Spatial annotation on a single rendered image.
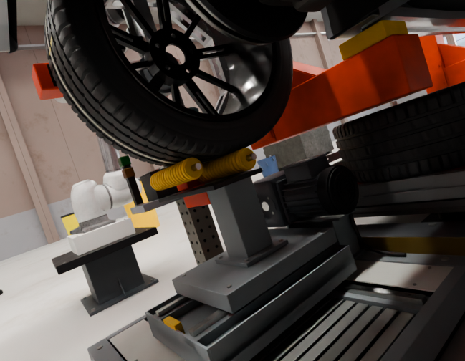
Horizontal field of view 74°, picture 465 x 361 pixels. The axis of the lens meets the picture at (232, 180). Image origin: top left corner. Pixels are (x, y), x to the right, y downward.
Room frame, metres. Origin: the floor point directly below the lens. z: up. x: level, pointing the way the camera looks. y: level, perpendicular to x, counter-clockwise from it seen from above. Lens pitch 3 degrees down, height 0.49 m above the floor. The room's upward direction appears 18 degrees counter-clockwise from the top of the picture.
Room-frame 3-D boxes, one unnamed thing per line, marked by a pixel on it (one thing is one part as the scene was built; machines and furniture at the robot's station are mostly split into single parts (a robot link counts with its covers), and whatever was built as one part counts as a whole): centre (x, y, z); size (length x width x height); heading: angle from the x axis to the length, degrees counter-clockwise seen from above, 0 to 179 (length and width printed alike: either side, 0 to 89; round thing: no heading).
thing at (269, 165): (5.51, -0.71, 0.22); 0.39 x 0.37 x 0.45; 35
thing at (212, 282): (0.89, 0.01, 0.32); 0.40 x 0.30 x 0.28; 125
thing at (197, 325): (0.87, 0.05, 0.13); 0.50 x 0.36 x 0.10; 125
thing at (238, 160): (0.89, 0.01, 0.49); 0.29 x 0.06 x 0.06; 35
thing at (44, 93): (0.85, 0.37, 0.85); 0.09 x 0.08 x 0.07; 125
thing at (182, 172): (0.88, 0.15, 0.51); 0.29 x 0.06 x 0.06; 35
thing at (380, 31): (0.93, -0.53, 0.70); 0.14 x 0.14 x 0.05; 35
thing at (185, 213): (1.40, 0.21, 0.21); 0.10 x 0.10 x 0.42; 35
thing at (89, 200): (1.76, 0.81, 0.56); 0.18 x 0.16 x 0.22; 130
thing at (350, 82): (1.07, -0.43, 0.69); 0.52 x 0.17 x 0.35; 35
